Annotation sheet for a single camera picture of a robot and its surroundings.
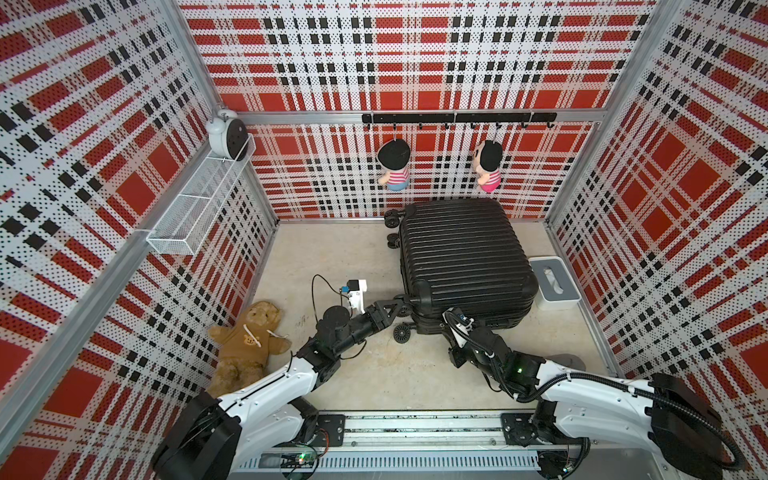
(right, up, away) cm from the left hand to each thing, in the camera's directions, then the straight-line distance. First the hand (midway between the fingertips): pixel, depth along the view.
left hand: (405, 305), depth 77 cm
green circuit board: (-25, -35, -7) cm, 44 cm away
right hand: (+12, -8, +5) cm, 15 cm away
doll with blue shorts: (-4, +44, +17) cm, 47 cm away
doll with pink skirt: (+26, +44, +16) cm, 54 cm away
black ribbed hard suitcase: (+18, +13, +7) cm, 23 cm away
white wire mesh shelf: (-70, +22, +16) cm, 75 cm away
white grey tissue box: (+50, +1, +18) cm, 53 cm away
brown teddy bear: (-45, -13, +5) cm, 47 cm away
